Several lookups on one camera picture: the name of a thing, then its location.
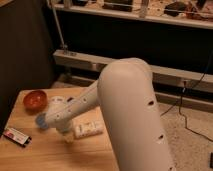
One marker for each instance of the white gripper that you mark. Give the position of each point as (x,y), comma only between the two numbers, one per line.
(66,130)

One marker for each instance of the black white red box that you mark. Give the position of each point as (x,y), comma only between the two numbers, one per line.
(17,136)

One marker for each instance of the blue plastic cup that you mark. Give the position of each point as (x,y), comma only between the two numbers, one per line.
(40,121)

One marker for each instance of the white metal shelf frame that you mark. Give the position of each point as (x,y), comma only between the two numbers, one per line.
(180,53)

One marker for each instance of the orange bowl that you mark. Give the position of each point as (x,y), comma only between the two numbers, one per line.
(35,100)

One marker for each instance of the white plastic bottle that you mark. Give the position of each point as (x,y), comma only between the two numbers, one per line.
(88,129)

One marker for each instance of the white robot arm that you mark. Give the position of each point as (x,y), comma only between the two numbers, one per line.
(125,95)

